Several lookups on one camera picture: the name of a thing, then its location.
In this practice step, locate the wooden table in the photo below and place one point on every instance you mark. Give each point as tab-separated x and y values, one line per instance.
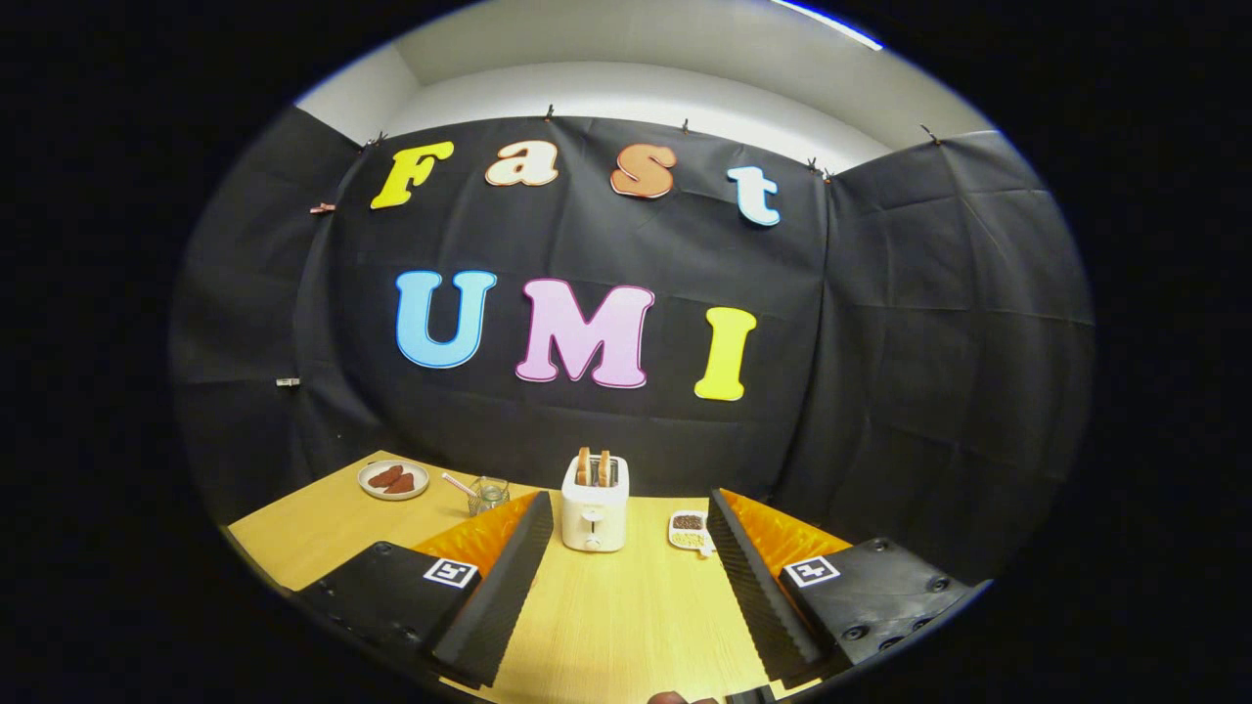
606	616

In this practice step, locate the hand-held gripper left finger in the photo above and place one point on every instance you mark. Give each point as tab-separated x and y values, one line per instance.
499	596

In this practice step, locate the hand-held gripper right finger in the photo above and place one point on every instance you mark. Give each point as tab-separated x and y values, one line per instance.
753	587

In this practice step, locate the white divided bean dish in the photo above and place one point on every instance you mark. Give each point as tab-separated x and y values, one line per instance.
690	533

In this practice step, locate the black backdrop cloth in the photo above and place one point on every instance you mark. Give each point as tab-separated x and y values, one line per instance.
880	391

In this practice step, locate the white toaster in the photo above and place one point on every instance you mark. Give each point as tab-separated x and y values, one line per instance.
594	518

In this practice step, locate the brown food piece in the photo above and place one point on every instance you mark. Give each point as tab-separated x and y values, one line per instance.
402	484
383	476

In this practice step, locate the toast slice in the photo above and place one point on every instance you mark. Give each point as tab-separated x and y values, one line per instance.
604	468
583	466

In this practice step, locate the white round plate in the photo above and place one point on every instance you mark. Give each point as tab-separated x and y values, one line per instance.
423	477

